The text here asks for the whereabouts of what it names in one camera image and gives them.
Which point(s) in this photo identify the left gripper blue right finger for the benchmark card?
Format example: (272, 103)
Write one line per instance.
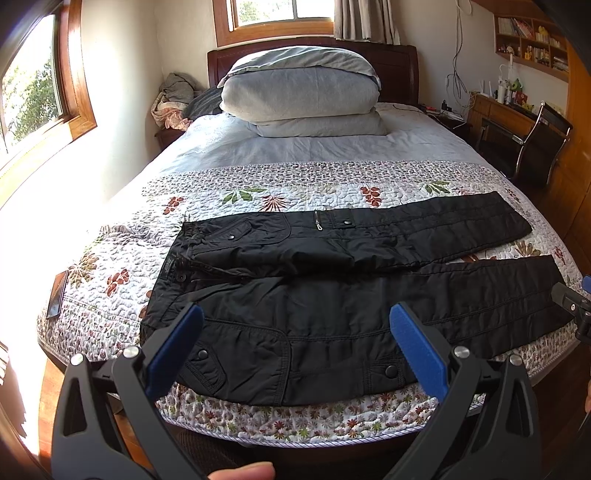
(450, 378)

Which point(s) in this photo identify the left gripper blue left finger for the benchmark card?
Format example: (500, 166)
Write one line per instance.
(143, 375)

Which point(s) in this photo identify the black pants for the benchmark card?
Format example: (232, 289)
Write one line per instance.
(296, 305)

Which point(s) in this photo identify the person's right hand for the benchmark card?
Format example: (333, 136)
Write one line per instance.
(588, 398)

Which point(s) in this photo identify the person's left hand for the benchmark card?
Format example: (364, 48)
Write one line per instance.
(254, 471)

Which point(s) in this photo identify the smartphone on bed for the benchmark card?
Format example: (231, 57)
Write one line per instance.
(56, 297)

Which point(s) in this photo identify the black office chair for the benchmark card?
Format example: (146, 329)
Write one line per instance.
(526, 160)

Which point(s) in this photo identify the wooden desk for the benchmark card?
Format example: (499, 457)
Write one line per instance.
(482, 107)

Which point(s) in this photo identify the dark bedside table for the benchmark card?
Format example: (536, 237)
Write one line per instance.
(450, 120)

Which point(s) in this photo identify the floral quilted bedspread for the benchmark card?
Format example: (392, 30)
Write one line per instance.
(220, 167)

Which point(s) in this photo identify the grey bottom pillow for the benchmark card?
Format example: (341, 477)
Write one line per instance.
(370, 124)

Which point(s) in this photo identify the grey pillow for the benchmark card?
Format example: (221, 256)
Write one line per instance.
(300, 81)
(370, 124)

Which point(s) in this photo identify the pile of clothes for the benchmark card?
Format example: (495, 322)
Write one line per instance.
(180, 101)

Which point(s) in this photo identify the wooden framed side window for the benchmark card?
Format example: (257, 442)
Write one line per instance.
(45, 103)

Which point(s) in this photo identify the dark wooden headboard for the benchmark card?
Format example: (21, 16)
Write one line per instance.
(396, 65)

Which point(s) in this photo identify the grey top pillow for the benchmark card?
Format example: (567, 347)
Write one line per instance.
(300, 81)

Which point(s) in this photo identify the grey curtain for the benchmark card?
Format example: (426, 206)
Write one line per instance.
(366, 21)

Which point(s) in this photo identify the wooden framed rear window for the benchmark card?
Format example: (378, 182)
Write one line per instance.
(246, 21)

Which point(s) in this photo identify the wooden wall shelf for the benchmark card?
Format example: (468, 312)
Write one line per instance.
(534, 43)

